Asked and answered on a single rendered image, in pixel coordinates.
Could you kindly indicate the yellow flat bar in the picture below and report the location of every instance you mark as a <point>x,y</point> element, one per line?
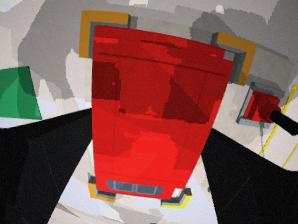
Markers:
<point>295,88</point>

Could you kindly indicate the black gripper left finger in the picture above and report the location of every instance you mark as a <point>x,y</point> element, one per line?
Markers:
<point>37,161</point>

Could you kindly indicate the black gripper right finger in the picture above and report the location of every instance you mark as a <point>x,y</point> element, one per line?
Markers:
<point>247,189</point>

